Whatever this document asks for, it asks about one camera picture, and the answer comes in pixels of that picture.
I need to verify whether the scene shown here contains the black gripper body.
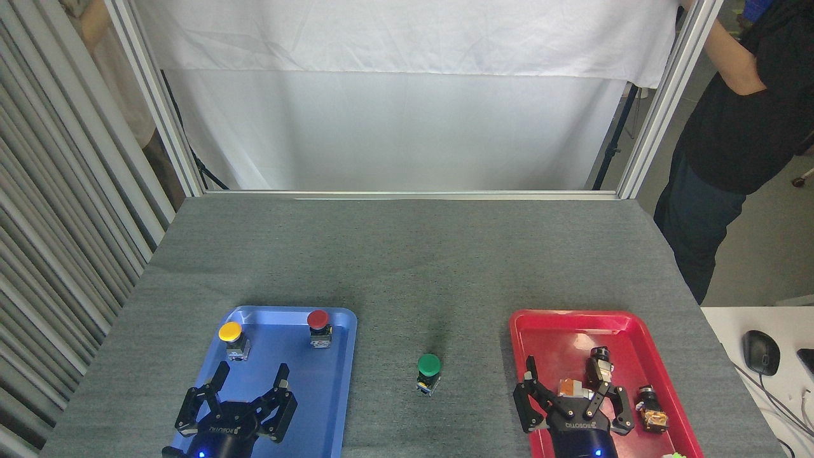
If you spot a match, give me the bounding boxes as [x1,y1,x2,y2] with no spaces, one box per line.
[547,398,619,458]
[183,399,263,458]

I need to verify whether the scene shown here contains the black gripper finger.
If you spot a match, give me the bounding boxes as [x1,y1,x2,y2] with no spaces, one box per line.
[254,363,298,443]
[588,381,635,436]
[513,356,564,433]
[176,361,231,437]

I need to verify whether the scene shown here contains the green push button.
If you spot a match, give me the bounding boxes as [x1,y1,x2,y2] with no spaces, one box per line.
[416,354,442,398]

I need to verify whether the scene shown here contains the yellow push button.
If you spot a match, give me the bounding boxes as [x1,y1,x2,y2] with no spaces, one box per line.
[218,321,251,362]

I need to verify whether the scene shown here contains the red push button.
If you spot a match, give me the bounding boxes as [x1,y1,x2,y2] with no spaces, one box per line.
[307,310,334,349]

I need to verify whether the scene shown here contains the blue plastic tray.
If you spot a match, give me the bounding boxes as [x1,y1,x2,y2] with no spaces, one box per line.
[167,306,358,458]

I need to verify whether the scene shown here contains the red plastic tray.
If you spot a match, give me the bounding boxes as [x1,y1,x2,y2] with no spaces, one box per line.
[509,310,705,458]

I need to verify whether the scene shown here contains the black computer mouse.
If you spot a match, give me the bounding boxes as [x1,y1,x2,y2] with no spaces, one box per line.
[743,330,781,376]

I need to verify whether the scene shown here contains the white side desk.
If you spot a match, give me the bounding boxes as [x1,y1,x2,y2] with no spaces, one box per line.
[701,307,814,458]

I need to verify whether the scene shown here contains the grey ribbed panel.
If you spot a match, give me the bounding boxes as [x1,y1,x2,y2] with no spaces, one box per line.
[0,0,176,458]

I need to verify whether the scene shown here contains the black tripod stand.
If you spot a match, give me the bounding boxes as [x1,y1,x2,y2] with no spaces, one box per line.
[159,67,230,191]
[593,83,642,190]

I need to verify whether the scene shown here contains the silver aluminium crossbar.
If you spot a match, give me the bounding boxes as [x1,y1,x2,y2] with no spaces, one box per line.
[203,190,621,202]

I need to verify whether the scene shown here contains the black chair wheel base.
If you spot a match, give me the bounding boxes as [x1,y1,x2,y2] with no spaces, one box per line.
[792,149,814,188]

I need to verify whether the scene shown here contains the person in black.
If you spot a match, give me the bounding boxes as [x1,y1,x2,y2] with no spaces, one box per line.
[653,0,814,306]

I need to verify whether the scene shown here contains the white cloth backdrop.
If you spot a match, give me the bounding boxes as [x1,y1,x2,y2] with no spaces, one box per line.
[132,0,682,191]

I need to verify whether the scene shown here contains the person in beige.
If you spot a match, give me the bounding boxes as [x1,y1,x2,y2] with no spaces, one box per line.
[60,0,186,212]

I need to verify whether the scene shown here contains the blue crate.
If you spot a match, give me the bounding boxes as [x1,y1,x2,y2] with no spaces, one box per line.
[743,0,778,25]

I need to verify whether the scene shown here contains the black orange switch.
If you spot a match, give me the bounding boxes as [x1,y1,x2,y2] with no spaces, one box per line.
[636,384,670,434]

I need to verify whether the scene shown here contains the orange white switch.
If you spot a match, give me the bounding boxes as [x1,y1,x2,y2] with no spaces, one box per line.
[557,378,596,401]

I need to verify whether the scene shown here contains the black selector switch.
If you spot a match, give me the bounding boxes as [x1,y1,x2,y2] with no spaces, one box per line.
[585,347,615,386]

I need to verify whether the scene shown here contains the black mouse cable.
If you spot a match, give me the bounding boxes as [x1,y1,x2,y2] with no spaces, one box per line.
[731,361,814,441]

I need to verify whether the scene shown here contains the silver aluminium post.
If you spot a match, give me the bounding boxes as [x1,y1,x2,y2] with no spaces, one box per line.
[104,0,207,198]
[617,0,726,200]

